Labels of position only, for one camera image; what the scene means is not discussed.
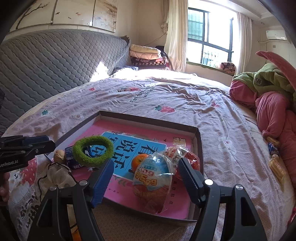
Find person's hand at left edge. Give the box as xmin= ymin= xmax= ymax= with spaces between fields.
xmin=0 ymin=173 xmax=10 ymax=205

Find red snack packet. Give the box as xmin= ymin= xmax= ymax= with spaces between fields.
xmin=163 ymin=146 xmax=200 ymax=180

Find brown walnut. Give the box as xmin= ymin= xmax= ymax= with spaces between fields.
xmin=53 ymin=150 xmax=66 ymax=164

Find dark blue small packet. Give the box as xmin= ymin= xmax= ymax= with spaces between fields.
xmin=65 ymin=146 xmax=84 ymax=170

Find egg toy in plastic wrapper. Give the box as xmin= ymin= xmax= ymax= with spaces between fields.
xmin=132 ymin=152 xmax=175 ymax=214

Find shallow cardboard box tray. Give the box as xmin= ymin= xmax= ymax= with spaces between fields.
xmin=55 ymin=111 xmax=203 ymax=225

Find orange tangerine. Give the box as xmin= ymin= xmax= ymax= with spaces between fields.
xmin=131 ymin=154 xmax=149 ymax=173

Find strawberry print white cloth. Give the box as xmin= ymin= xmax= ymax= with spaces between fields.
xmin=8 ymin=155 xmax=49 ymax=240

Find pink floral bed sheet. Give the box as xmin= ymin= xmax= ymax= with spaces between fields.
xmin=5 ymin=71 xmax=295 ymax=240

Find grey quilted headboard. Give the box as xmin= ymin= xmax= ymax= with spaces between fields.
xmin=1 ymin=29 xmax=130 ymax=133

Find yellow wrapped snack pieces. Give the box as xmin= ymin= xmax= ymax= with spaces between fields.
xmin=266 ymin=137 xmax=287 ymax=185

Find folded cloth on windowsill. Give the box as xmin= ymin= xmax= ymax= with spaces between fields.
xmin=219 ymin=62 xmax=236 ymax=76

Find pink and green comforter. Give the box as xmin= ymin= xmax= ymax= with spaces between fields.
xmin=229 ymin=51 xmax=295 ymax=186

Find cream curtain right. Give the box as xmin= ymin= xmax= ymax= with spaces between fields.
xmin=236 ymin=13 xmax=252 ymax=75

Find cream curtain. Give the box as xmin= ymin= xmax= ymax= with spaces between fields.
xmin=161 ymin=0 xmax=188 ymax=72
xmin=236 ymin=13 xmax=252 ymax=75

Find stack of folded blankets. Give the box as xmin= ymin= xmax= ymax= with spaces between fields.
xmin=129 ymin=44 xmax=171 ymax=70

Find black framed window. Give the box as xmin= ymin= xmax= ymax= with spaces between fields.
xmin=186 ymin=8 xmax=234 ymax=67

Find cream curtain left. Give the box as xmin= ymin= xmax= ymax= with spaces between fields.
xmin=161 ymin=0 xmax=188 ymax=72

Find white air conditioner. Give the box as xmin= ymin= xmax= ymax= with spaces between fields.
xmin=266 ymin=30 xmax=287 ymax=41

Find green fuzzy ring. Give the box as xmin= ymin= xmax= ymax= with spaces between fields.
xmin=72 ymin=135 xmax=115 ymax=168

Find beige drawstring cloth bag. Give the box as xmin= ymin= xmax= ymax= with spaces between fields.
xmin=37 ymin=162 xmax=76 ymax=201

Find floral wall panel art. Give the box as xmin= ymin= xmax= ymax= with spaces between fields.
xmin=11 ymin=0 xmax=118 ymax=32

